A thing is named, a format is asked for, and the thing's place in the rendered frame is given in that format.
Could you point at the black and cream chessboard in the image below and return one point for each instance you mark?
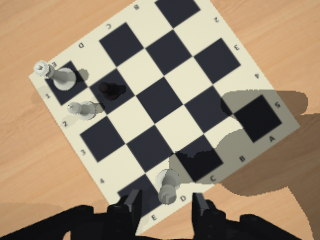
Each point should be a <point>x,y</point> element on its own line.
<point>191,99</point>

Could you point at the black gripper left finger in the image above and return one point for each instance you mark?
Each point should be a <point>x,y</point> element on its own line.
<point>120,222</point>

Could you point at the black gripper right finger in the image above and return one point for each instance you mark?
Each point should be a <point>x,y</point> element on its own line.
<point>212,224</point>

